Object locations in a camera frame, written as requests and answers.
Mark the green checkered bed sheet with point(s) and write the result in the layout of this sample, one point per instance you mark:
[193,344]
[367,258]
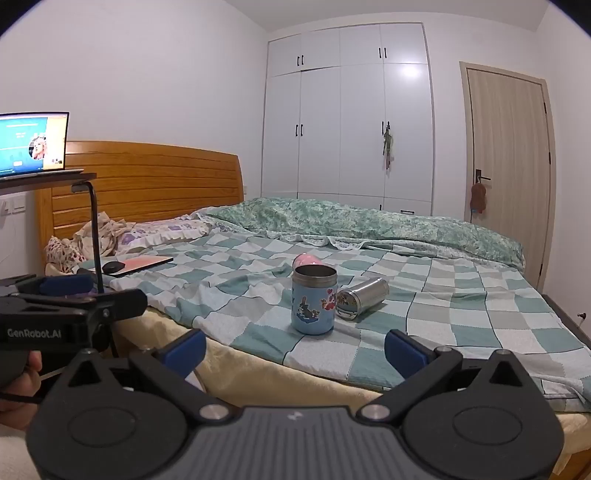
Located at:
[438,314]

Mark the pink closed laptop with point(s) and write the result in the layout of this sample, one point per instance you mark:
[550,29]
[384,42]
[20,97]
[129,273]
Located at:
[138,264]

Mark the brown hanging pouch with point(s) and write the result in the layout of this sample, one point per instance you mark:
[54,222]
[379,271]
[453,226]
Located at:
[478,197]

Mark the beige wooden door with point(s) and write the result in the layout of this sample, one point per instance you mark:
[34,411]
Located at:
[508,184]

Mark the purple floral pillow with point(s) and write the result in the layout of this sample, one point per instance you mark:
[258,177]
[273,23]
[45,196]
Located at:
[171,229]

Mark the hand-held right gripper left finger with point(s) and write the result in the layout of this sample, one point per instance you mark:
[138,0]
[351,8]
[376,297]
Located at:
[184,353]

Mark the white wall switch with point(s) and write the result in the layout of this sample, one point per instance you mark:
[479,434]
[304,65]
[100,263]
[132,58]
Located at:
[11,205]

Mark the yellow fleece blanket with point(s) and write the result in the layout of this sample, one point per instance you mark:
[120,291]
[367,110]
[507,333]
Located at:
[258,374]

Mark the hanging wardrobe ornament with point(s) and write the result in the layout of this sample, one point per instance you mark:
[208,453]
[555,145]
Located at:
[387,145]

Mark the beige crumpled clothing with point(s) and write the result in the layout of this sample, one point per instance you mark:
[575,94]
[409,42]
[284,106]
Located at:
[108,233]

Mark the white wardrobe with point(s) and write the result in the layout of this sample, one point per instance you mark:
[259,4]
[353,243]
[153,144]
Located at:
[341,138]

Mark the wooden bed headboard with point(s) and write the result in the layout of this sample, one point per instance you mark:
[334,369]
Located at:
[152,184]

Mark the blue cartoon sticker cup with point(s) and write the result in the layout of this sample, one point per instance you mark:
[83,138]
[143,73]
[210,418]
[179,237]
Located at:
[314,304]

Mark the green floral quilt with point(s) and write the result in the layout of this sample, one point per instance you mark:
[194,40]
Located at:
[369,221]

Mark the red floral pillow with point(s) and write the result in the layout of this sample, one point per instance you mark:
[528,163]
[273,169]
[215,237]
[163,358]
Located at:
[62,254]

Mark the pink cup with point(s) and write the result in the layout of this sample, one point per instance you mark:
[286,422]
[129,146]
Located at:
[307,260]

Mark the stainless steel cup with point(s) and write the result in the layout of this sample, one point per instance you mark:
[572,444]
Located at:
[364,295]

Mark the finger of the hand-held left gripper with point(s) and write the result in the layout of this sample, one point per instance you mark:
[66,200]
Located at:
[64,285]
[124,302]

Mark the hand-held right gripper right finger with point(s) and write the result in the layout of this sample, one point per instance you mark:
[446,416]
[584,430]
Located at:
[406,353]

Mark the black bedside stand table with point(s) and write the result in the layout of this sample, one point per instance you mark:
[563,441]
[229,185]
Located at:
[94,221]

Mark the black computer mouse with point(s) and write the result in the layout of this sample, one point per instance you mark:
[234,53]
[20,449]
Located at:
[113,267]

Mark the open laptop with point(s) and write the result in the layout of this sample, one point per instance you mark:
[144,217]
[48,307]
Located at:
[30,143]

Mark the person's left hand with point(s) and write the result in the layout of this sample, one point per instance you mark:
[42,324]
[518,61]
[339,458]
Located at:
[21,385]

